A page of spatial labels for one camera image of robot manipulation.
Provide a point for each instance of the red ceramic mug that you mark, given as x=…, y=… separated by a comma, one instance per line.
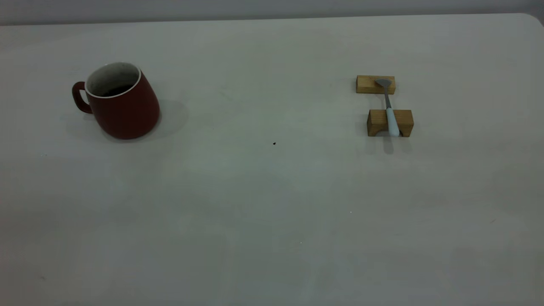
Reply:
x=127, y=114

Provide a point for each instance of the arched wooden block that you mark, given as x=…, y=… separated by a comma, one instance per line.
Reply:
x=378, y=121

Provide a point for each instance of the flat wooden block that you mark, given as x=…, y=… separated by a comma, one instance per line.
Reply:
x=365, y=85

